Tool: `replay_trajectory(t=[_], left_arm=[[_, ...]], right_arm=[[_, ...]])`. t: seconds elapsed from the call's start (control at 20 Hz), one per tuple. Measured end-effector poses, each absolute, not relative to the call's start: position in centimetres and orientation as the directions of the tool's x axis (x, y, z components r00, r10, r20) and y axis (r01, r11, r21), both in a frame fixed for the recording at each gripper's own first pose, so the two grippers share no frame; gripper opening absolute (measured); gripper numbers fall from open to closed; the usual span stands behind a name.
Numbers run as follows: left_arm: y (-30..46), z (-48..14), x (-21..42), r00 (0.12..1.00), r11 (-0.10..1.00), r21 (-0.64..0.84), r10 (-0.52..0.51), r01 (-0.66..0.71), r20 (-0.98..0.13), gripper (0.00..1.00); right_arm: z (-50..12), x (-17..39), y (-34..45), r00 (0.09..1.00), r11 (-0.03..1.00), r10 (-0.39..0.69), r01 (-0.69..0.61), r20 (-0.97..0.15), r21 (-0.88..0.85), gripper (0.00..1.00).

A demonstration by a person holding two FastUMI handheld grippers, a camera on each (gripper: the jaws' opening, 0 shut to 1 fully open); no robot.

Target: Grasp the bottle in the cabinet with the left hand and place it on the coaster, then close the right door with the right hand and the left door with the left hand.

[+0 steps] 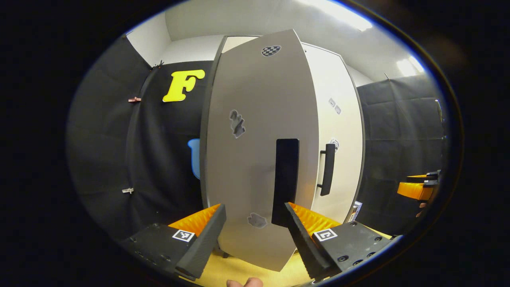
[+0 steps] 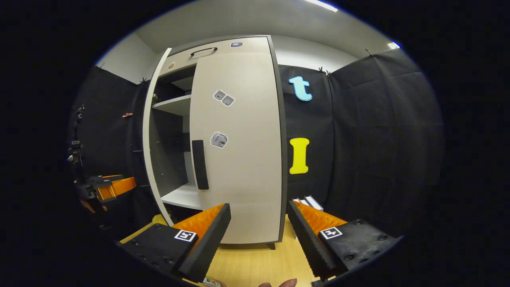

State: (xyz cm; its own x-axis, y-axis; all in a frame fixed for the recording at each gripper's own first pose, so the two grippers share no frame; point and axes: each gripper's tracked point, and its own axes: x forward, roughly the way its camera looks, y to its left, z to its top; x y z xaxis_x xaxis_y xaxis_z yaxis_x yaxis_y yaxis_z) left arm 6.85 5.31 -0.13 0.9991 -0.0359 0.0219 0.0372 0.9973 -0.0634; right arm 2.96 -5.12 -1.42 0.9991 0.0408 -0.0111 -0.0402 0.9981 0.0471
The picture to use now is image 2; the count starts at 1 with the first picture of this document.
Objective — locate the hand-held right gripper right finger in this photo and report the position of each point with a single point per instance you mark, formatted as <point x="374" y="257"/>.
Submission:
<point x="306" y="239"/>

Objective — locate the white brown book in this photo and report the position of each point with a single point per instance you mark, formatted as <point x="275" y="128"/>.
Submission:
<point x="305" y="202"/>

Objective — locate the white cabinet shelf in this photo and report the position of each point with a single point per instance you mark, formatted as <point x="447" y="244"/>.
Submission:
<point x="175" y="105"/>
<point x="185" y="197"/>

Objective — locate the light grey cabinet door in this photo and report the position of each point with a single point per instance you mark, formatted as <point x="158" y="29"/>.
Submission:
<point x="146" y="139"/>
<point x="247" y="159"/>

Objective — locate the beige cabinet drawer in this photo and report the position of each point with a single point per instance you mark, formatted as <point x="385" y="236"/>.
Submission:
<point x="255" y="46"/>

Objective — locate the black backdrop cloth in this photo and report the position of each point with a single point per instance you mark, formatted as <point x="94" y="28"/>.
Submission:
<point x="107" y="119"/>
<point x="378" y="139"/>

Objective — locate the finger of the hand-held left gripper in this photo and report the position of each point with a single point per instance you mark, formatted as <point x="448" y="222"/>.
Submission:
<point x="119" y="187"/>
<point x="105" y="181"/>

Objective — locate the lavender book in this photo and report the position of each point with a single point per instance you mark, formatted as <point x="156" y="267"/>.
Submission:
<point x="314" y="203"/>

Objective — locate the grey white cabinet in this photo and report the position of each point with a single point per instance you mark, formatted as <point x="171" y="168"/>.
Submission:
<point x="171" y="159"/>

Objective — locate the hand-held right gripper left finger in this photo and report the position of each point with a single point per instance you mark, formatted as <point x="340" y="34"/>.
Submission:
<point x="211" y="241"/>

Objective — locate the ceiling light panel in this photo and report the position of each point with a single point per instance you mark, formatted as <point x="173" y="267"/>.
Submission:
<point x="320" y="5"/>
<point x="393" y="45"/>

